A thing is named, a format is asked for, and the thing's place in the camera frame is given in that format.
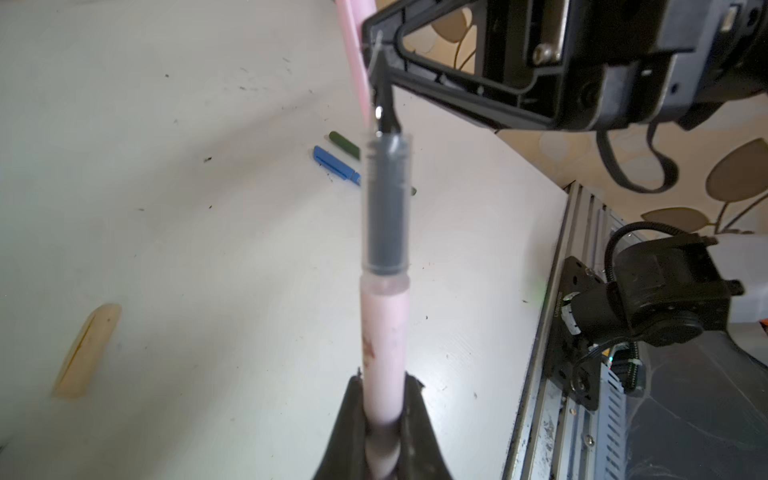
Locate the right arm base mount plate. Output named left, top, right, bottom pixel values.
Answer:
left=543, top=256, right=619, bottom=411

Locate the blue pen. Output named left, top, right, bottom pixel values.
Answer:
left=312, top=146, right=361, bottom=186

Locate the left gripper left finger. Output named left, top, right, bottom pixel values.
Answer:
left=313, top=372, right=366, bottom=480

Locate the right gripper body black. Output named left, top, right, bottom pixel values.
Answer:
left=557, top=1, right=767, bottom=131

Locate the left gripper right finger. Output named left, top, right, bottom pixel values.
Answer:
left=398, top=374, right=452, bottom=480

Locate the pink pen cap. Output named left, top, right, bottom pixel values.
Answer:
left=335, top=0, right=376, bottom=127

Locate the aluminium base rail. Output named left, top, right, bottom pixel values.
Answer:
left=502, top=182, right=627, bottom=479

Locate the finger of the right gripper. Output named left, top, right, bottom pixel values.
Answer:
left=362, top=1, right=567, bottom=130

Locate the pink clear pen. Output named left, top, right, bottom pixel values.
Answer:
left=360, top=77, right=412, bottom=479

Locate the green pen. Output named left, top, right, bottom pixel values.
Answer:
left=328, top=131, right=361, bottom=160

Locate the tan pen cap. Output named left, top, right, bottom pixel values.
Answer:
left=52, top=303, right=122, bottom=399

